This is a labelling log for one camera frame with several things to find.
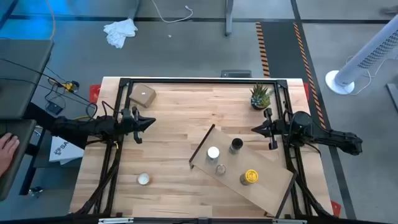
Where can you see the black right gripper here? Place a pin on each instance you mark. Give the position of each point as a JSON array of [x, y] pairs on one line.
[[278, 130]]

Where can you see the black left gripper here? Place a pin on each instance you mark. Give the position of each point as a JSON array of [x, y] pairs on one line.
[[128, 123]]

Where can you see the black-lid spice jar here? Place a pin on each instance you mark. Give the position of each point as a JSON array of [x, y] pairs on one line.
[[236, 145]]

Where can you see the yellow-lid dark spice bottle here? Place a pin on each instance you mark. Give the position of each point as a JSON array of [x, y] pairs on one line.
[[249, 176]]

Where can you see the small clear spice jar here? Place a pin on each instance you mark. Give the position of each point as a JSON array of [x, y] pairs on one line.
[[220, 169]]

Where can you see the wooden shelf with black frame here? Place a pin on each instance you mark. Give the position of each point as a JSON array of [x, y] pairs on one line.
[[267, 189]]

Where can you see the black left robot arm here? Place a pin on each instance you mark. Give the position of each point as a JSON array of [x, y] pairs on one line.
[[93, 127]]

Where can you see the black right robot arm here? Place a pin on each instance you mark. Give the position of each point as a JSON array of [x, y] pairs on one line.
[[335, 137]]

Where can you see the brown cardboard box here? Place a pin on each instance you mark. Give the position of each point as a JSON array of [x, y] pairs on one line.
[[143, 95]]

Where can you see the potted succulent plant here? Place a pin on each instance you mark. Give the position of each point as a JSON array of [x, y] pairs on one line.
[[260, 98]]

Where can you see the dark grey box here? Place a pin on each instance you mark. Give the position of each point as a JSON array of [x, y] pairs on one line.
[[236, 74]]

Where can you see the yellow and black device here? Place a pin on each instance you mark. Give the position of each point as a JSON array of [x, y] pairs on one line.
[[70, 86]]

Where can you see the white printed paper bag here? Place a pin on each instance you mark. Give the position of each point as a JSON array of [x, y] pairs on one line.
[[65, 151]]

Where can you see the black power adapter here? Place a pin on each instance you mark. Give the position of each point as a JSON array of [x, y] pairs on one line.
[[54, 108]]

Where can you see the crumpled white cloth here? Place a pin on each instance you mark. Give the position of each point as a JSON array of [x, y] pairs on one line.
[[119, 31]]

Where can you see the grey desk leg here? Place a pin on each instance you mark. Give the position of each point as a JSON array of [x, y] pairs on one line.
[[133, 11], [229, 18]]

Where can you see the white tower fan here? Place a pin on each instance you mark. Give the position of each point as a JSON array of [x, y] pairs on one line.
[[367, 53]]

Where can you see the dark grey desk top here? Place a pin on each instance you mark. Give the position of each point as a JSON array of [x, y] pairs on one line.
[[21, 77]]

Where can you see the dark grey desk panel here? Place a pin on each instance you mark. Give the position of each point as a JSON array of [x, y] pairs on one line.
[[14, 155]]

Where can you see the person's hand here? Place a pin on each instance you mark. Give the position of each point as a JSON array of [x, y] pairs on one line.
[[7, 149]]

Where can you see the red corner bracket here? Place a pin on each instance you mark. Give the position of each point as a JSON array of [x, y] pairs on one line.
[[94, 93], [335, 208], [306, 91]]

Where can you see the black rig frame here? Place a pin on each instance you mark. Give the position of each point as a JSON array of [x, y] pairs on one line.
[[202, 81]]

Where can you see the silver metal bracket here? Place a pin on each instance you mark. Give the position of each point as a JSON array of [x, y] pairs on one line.
[[115, 220], [289, 221]]

